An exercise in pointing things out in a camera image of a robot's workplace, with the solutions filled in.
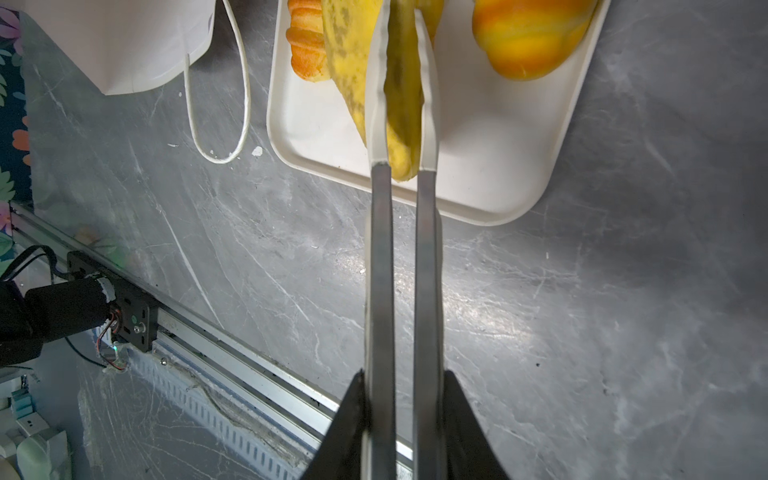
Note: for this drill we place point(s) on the white rectangular tray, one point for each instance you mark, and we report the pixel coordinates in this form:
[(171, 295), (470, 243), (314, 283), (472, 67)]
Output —
[(500, 139)]

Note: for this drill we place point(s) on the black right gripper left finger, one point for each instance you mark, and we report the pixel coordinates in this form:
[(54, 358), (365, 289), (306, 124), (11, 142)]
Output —
[(340, 452)]

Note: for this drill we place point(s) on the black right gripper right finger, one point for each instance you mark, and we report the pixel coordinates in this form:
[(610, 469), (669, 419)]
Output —
[(469, 454)]

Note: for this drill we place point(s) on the long striped fake bread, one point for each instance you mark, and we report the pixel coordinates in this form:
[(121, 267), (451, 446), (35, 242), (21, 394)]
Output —
[(305, 36)]

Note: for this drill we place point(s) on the red white paper bag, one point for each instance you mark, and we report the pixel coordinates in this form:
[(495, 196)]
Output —
[(127, 47)]

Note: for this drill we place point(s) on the aluminium front rail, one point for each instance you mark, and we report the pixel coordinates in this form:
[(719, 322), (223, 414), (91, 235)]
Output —
[(296, 407)]

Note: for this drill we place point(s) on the yellow speckled fake bread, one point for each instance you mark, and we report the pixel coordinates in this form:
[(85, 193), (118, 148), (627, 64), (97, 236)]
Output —
[(348, 30)]

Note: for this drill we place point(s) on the small yellow fake bread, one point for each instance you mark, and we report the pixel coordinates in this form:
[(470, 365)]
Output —
[(528, 39)]

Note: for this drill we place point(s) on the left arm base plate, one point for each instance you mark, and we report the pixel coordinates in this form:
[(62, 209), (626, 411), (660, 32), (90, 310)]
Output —
[(136, 309)]

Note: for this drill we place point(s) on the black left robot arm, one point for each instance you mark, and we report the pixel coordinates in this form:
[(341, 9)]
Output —
[(45, 314)]

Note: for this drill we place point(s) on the white slotted cable duct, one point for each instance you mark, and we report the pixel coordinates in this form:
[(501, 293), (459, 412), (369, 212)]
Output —
[(240, 427)]

